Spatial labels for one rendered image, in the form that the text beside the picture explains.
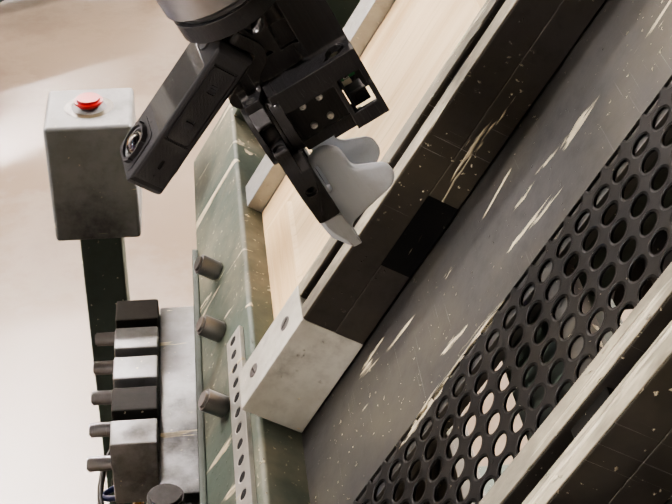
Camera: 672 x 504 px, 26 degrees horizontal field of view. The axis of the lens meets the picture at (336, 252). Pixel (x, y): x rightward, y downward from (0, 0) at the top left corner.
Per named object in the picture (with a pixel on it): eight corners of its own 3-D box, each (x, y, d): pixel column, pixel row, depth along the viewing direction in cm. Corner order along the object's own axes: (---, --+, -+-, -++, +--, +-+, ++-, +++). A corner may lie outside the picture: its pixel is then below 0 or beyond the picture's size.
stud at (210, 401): (220, 409, 159) (196, 399, 158) (231, 392, 158) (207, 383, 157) (221, 423, 157) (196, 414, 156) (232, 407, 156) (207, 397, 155)
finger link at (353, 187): (428, 229, 98) (369, 129, 93) (353, 274, 98) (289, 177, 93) (414, 206, 101) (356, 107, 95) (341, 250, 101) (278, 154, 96)
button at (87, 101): (75, 105, 203) (74, 91, 202) (104, 103, 203) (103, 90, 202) (74, 118, 200) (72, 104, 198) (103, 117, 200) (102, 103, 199)
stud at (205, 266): (213, 273, 182) (192, 264, 181) (222, 258, 181) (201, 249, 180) (214, 284, 180) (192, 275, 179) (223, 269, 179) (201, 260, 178)
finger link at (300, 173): (346, 223, 94) (282, 124, 89) (325, 235, 94) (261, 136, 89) (328, 188, 98) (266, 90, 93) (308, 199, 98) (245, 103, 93)
